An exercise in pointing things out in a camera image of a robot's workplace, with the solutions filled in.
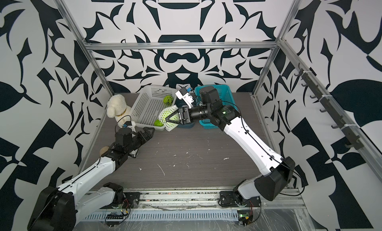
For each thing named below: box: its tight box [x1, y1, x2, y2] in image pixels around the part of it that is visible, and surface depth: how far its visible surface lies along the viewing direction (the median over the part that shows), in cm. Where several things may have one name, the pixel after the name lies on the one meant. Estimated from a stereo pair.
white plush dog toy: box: [106, 94, 132, 127], surface depth 91 cm
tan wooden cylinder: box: [99, 145, 109, 158], surface depth 91 cm
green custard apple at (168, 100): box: [163, 95, 174, 107], surface depth 110 cm
